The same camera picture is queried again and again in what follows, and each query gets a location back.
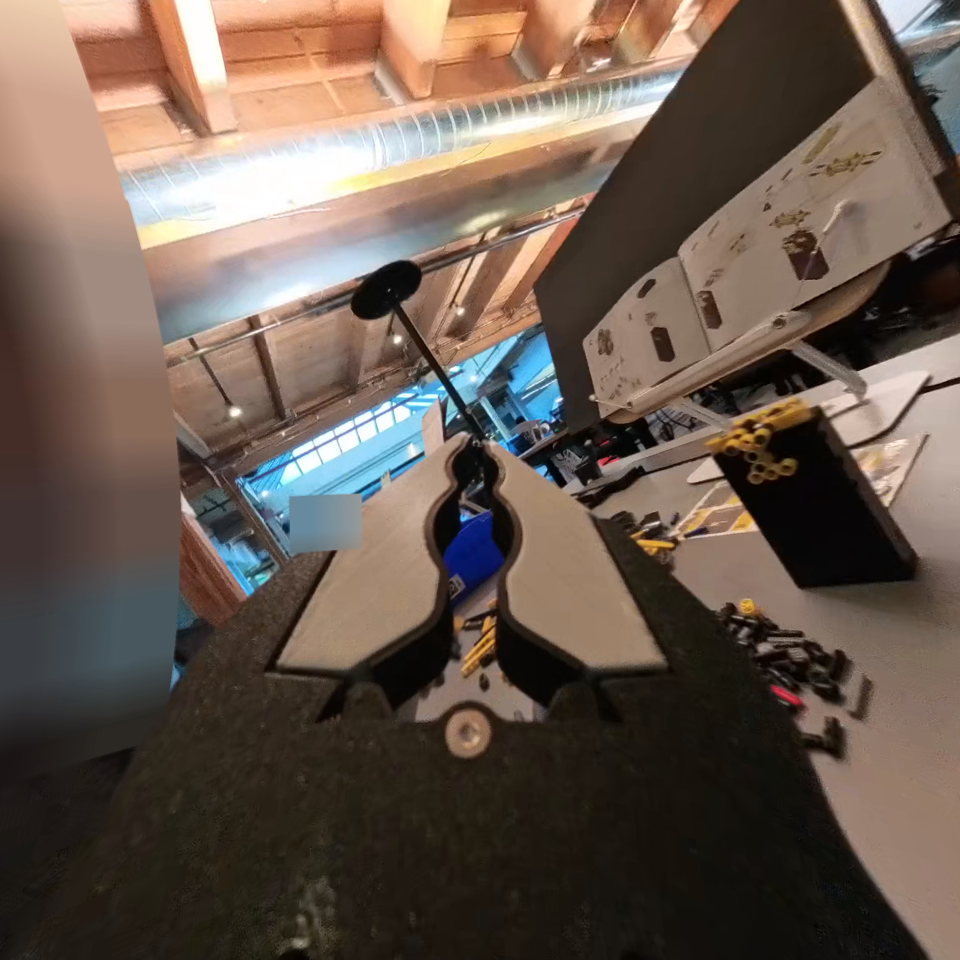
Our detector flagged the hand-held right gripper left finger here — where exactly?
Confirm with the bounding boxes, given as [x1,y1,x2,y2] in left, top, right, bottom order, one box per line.
[273,433,476,687]

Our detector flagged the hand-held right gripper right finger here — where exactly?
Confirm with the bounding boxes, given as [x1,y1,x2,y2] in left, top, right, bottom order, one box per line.
[482,442,669,687]

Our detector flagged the pile of mixed toy bricks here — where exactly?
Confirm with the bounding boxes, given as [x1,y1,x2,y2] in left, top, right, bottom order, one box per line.
[450,510,684,691]

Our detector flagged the blue storage bin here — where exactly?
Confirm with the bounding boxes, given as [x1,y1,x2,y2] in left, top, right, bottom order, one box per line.
[442,510,505,601]

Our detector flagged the pile of black red pins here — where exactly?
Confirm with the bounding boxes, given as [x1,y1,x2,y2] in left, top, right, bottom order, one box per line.
[716,598,875,759]

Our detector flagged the black brick tower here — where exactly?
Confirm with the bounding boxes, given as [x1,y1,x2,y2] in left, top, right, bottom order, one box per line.
[705,399,920,590]

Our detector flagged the black disc stand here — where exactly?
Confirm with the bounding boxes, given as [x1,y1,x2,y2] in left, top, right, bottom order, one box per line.
[350,261,489,445]

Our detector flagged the printed paper sheet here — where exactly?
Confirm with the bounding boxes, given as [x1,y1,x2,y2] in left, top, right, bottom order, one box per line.
[847,435,929,507]

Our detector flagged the dark grey desk divider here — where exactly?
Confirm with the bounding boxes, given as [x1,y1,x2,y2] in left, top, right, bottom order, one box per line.
[532,0,960,436]

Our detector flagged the open instruction booklet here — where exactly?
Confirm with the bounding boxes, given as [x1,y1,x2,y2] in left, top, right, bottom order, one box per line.
[583,75,955,410]

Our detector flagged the metal air duct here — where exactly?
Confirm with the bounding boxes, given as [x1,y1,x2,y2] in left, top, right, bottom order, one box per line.
[120,56,699,230]

